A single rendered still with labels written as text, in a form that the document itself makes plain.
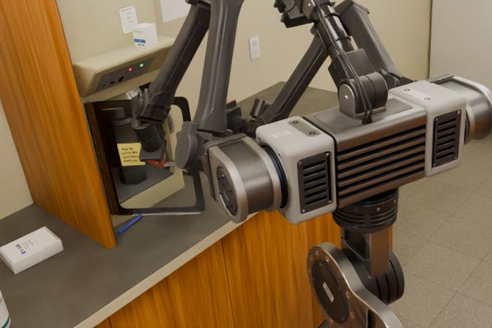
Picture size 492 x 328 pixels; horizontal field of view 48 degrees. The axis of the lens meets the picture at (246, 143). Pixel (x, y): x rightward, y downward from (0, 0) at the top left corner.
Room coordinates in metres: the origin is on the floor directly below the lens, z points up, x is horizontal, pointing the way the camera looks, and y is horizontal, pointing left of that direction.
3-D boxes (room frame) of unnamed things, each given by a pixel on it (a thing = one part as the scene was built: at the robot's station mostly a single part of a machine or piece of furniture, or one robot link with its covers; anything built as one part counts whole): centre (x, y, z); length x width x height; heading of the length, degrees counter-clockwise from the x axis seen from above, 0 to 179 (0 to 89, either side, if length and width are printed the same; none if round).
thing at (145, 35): (1.68, 0.27, 1.54); 0.05 x 0.05 x 0.06; 52
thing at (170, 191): (1.54, 0.30, 1.19); 0.30 x 0.01 x 0.40; 81
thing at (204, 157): (0.96, 0.05, 1.45); 0.09 x 0.08 x 0.12; 112
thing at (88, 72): (1.63, 0.32, 1.46); 0.32 x 0.12 x 0.10; 134
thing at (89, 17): (1.76, 0.44, 1.33); 0.32 x 0.25 x 0.77; 134
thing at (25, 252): (1.46, 0.71, 0.96); 0.16 x 0.12 x 0.04; 129
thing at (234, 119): (1.68, 0.01, 1.20); 0.07 x 0.07 x 0.10; 44
